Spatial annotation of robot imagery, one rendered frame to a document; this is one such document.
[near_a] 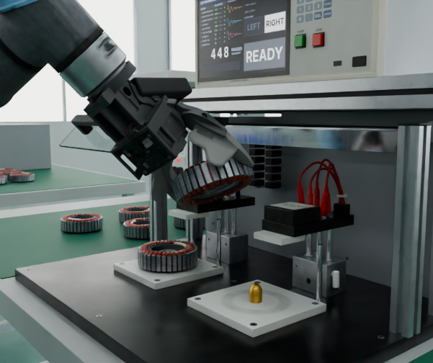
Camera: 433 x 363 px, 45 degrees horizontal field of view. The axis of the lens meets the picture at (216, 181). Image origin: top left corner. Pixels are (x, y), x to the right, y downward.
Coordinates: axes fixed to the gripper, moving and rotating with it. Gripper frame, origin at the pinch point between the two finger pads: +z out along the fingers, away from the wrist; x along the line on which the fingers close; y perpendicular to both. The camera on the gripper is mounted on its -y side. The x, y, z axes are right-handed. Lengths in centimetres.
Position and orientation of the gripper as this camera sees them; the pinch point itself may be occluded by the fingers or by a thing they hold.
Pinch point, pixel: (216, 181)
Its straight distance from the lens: 71.9
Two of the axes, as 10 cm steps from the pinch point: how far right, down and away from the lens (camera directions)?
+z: 6.3, 6.8, 3.6
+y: -2.4, 6.2, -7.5
